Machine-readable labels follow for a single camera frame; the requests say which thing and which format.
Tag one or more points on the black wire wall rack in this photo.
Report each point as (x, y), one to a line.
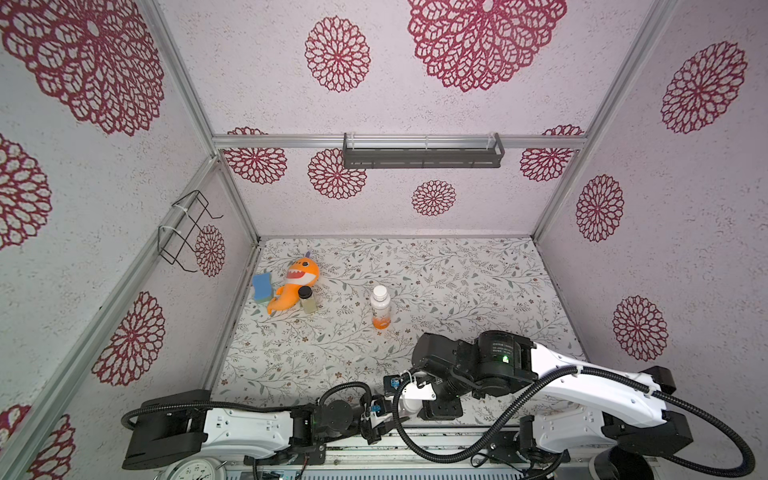
(193, 242)

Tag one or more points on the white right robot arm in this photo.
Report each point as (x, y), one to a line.
(621, 408)

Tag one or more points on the white round bottle cap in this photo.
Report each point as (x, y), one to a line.
(380, 293)

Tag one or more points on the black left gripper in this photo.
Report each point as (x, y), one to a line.
(377, 432)

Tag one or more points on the orange shark plush toy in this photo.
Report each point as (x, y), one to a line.
(303, 272)

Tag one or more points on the grey wall shelf rail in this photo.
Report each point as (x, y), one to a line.
(423, 157)

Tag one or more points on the black capped square bottle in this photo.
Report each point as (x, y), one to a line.
(307, 299)

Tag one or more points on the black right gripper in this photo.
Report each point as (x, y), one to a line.
(442, 408)

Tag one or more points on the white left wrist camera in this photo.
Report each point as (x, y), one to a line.
(380, 414)

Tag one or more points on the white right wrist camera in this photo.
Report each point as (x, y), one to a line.
(412, 386)

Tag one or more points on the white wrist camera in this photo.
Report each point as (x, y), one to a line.
(380, 414)
(412, 386)

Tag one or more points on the blue green sponge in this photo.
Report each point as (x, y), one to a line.
(262, 287)

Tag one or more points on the white dial gauge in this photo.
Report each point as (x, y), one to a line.
(196, 469)

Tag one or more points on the white bottle orange base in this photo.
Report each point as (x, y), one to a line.
(381, 313)

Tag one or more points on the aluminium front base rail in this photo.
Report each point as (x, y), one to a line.
(390, 458)

